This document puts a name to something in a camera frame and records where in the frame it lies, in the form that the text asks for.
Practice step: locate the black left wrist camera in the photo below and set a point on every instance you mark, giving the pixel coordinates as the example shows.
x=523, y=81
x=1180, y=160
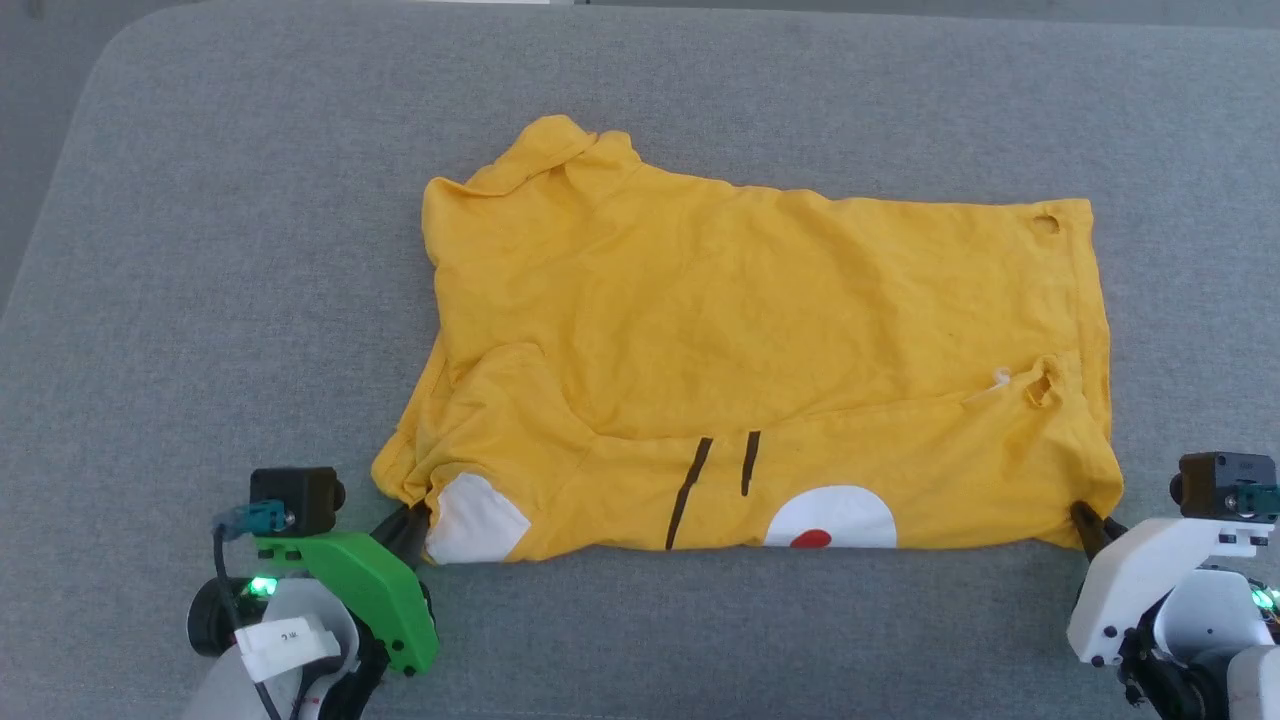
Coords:
x=295, y=498

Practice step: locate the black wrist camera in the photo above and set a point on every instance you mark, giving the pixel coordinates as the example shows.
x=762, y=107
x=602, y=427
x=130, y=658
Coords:
x=1225, y=475
x=295, y=498

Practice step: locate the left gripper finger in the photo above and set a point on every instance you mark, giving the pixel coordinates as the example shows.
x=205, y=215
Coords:
x=408, y=538

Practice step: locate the white label tag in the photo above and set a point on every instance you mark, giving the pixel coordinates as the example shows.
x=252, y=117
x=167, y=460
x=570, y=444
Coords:
x=290, y=645

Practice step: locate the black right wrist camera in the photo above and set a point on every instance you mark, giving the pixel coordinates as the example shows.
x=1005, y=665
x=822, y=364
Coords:
x=1225, y=475

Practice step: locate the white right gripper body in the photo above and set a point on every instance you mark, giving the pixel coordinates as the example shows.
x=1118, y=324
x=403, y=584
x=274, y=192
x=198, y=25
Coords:
x=1135, y=580

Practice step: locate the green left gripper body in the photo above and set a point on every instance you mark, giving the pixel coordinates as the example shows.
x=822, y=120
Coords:
x=375, y=590

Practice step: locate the yellow printed t-shirt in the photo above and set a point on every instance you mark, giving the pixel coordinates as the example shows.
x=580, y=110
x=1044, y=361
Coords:
x=750, y=330

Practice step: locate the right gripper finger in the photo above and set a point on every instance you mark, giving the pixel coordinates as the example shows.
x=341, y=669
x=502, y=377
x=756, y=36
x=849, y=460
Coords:
x=1093, y=525

